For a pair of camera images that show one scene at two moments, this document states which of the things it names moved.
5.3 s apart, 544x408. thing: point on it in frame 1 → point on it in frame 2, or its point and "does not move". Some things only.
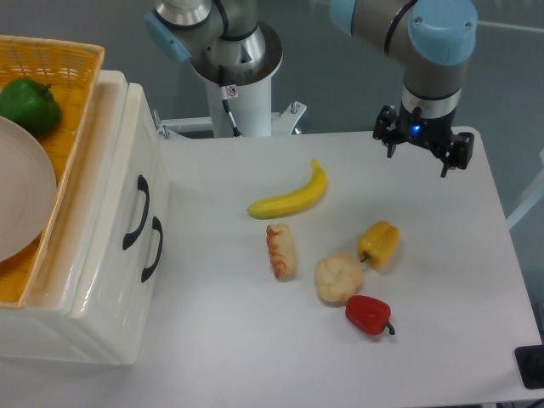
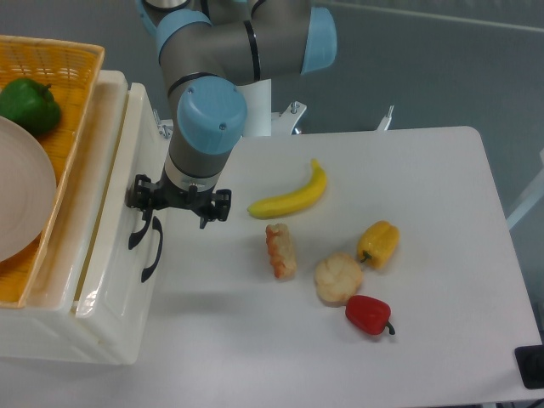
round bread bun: (337, 276) does not move
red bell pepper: (369, 315) does not move
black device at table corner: (529, 360) does not move
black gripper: (430, 131) → (213, 203)
